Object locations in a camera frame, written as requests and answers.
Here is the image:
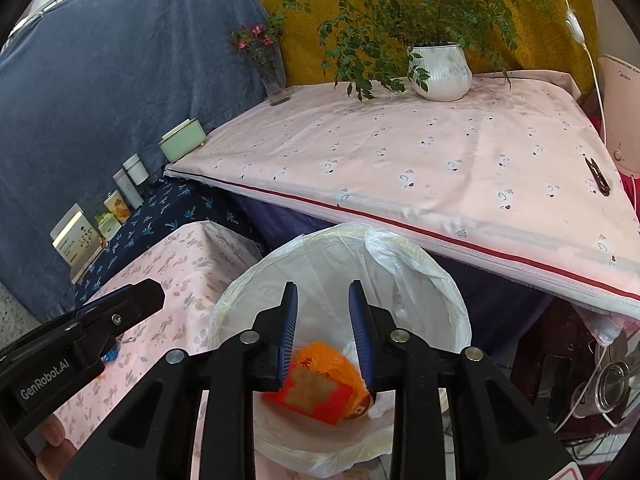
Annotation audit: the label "orange plastic bag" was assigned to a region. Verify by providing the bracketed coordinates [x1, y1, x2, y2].
[286, 341, 372, 426]

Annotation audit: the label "green yellow small carton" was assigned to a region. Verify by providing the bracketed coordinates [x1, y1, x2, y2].
[96, 211, 122, 242]

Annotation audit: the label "pale pink bench cover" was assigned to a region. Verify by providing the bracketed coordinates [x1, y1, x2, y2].
[166, 77, 639, 318]

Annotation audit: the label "white lined trash bin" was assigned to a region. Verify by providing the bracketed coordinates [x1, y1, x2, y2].
[208, 223, 472, 478]

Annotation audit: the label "glass vase pink flowers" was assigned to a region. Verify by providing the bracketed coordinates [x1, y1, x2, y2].
[231, 23, 290, 106]

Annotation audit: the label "blue grey backdrop blanket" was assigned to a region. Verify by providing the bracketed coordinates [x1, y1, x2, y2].
[1, 0, 265, 322]

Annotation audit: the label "operator hand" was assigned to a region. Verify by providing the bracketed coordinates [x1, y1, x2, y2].
[36, 415, 77, 480]

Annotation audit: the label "red gold envelope packet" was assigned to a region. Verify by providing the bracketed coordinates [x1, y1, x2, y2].
[262, 362, 371, 426]

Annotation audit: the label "black clip on bench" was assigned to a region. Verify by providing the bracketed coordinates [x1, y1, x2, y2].
[585, 157, 611, 196]

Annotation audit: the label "white open book box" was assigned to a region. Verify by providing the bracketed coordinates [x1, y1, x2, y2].
[50, 204, 104, 284]

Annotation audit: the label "white cable with switch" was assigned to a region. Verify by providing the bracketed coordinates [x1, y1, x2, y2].
[544, 0, 610, 146]

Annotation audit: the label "pink rabbit print tablecloth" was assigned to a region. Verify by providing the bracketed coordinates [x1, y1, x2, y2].
[55, 221, 262, 448]

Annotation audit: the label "green plant white pot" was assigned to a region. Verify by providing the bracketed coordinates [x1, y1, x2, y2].
[269, 0, 551, 103]

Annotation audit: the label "navy floral cloth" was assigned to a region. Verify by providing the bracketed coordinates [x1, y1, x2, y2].
[75, 178, 266, 307]

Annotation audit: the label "tall white bottle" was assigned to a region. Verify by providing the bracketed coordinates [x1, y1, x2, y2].
[113, 169, 143, 210]

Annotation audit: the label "white heater appliance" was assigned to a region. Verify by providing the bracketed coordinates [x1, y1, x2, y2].
[599, 54, 640, 179]

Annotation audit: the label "mustard yellow curtain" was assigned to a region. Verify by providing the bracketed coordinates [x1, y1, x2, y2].
[262, 0, 598, 98]

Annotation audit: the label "mint green tissue box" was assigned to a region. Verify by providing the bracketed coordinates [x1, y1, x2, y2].
[158, 118, 206, 162]

